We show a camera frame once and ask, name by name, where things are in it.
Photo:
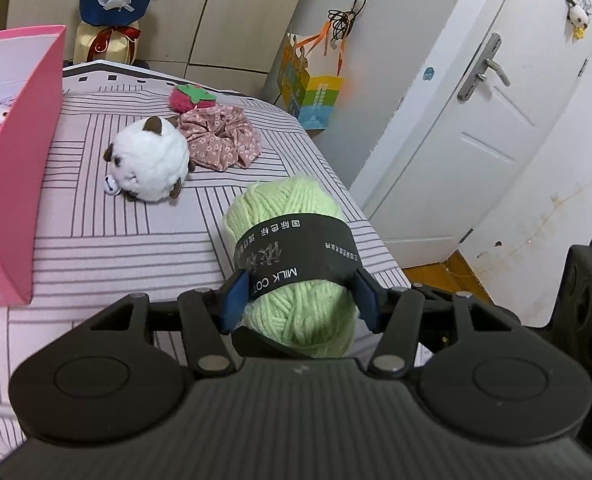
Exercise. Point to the pink strawberry plush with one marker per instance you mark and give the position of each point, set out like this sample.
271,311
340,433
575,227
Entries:
181,100

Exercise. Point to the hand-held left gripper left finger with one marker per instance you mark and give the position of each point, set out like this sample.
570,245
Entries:
233,302

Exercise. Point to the white round plush toy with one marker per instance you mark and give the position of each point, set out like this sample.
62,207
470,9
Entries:
151,160

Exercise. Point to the green yarn ball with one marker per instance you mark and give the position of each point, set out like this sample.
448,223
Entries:
276,210

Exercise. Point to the striped bed sheet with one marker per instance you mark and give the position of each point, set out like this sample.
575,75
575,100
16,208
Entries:
126,240

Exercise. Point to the grey wardrobe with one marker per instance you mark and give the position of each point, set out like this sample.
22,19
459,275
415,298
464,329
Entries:
226,10

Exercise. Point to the colourful paper gift bag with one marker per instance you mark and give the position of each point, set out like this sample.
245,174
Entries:
321,100

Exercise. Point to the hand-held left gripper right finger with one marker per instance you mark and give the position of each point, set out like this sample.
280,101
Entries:
368,305

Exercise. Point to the round blue sticker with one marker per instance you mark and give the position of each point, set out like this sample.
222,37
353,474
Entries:
428,74

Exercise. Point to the crochet flower bouquet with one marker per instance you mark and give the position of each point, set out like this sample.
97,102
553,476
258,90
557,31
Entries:
111,15

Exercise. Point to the pink floral scrunchie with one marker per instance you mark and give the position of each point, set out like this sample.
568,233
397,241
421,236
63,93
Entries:
221,135

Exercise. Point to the small hanging plush toy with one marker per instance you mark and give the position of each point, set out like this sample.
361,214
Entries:
577,16

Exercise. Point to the pink cardboard box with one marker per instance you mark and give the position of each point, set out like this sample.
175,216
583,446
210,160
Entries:
16,185

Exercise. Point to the white door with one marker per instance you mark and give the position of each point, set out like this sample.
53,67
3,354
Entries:
501,160

